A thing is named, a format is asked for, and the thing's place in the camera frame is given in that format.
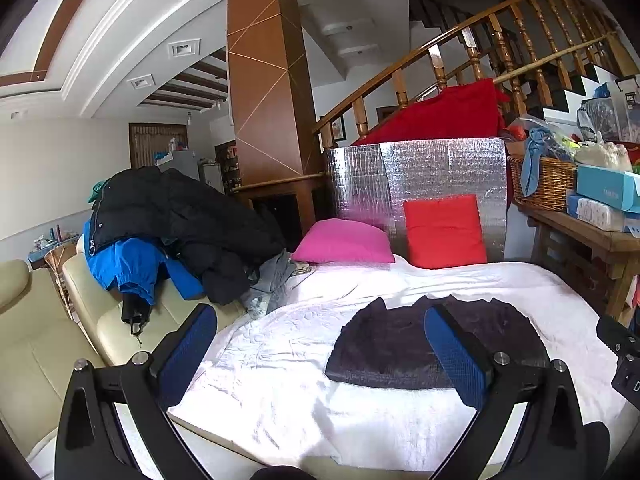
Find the black coat pile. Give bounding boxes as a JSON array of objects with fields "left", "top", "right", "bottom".
[{"left": 85, "top": 167, "right": 285, "bottom": 304}]

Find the wicker basket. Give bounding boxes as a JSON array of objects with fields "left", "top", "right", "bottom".
[{"left": 506, "top": 155, "right": 577, "bottom": 211}]

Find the dark navy quilted jacket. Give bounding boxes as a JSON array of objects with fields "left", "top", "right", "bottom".
[{"left": 326, "top": 296, "right": 549, "bottom": 390}]

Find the pink pillow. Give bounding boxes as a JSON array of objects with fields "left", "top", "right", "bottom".
[{"left": 291, "top": 219, "right": 395, "bottom": 264}]

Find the blue jacket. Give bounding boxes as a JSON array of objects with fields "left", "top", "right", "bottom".
[{"left": 82, "top": 220, "right": 205, "bottom": 306}]

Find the red cloth on railing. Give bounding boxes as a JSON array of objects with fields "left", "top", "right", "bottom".
[{"left": 354, "top": 78, "right": 510, "bottom": 145}]

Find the blue cloth in basket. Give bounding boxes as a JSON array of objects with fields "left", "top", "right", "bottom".
[{"left": 520, "top": 127, "right": 573, "bottom": 197}]

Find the red pillow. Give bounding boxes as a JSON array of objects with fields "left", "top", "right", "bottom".
[{"left": 402, "top": 194, "right": 487, "bottom": 269}]

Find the grey garment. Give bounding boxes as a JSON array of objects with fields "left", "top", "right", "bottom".
[{"left": 241, "top": 250, "right": 312, "bottom": 320}]

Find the cream leather sofa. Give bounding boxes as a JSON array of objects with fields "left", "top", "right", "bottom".
[{"left": 0, "top": 238, "right": 241, "bottom": 461}]

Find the brown wooden pillar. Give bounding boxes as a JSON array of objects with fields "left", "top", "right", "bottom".
[{"left": 227, "top": 0, "right": 323, "bottom": 229}]

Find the white tissue pack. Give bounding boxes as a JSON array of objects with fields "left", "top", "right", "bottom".
[{"left": 566, "top": 191, "right": 625, "bottom": 232}]

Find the light blue cardboard box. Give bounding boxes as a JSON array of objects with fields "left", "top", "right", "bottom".
[{"left": 576, "top": 165, "right": 640, "bottom": 214}]

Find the white bed blanket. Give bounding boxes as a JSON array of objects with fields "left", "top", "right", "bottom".
[{"left": 170, "top": 259, "right": 639, "bottom": 472}]

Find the wooden side table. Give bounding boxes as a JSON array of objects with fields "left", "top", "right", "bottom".
[{"left": 518, "top": 206, "right": 639, "bottom": 326}]

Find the silver foil insulation board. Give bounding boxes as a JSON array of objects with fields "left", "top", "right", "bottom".
[{"left": 324, "top": 138, "right": 506, "bottom": 262}]

